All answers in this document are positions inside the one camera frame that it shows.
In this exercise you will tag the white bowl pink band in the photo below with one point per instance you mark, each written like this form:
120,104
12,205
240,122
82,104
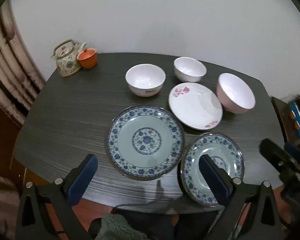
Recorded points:
145,77

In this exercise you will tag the large blue floral plate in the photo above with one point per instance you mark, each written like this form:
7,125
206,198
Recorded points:
125,140

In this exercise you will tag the grey cloth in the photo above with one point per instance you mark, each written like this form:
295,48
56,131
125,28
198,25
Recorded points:
2,205

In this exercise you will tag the blue orange carton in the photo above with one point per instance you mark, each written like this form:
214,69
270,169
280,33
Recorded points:
298,120

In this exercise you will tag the small blue floral plate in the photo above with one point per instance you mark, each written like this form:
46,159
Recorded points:
230,152

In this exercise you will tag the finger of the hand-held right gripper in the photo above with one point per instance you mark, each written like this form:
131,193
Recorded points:
296,153
272,152

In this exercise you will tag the patterned ceramic teapot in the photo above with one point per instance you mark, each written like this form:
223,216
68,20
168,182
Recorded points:
67,65

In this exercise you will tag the white plate pink flowers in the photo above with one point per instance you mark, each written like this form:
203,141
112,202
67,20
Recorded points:
195,105

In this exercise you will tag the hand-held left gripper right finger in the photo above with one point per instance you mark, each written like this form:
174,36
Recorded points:
212,180

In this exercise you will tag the orange tea cup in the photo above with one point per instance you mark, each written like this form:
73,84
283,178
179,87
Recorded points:
88,60

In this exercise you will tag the dark side table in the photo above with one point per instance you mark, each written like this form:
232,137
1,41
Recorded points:
281,115

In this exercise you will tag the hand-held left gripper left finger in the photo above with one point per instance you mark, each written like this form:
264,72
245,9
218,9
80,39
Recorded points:
81,182

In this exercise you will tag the white bowl blue band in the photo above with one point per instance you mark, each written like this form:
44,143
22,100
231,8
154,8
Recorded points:
190,67

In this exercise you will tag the beige patterned curtain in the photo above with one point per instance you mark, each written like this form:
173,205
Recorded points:
10,67

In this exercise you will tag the green fleece garment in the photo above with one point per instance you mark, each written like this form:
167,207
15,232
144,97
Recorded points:
115,230

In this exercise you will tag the dark pants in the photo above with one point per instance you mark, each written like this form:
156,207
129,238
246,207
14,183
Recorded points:
165,225

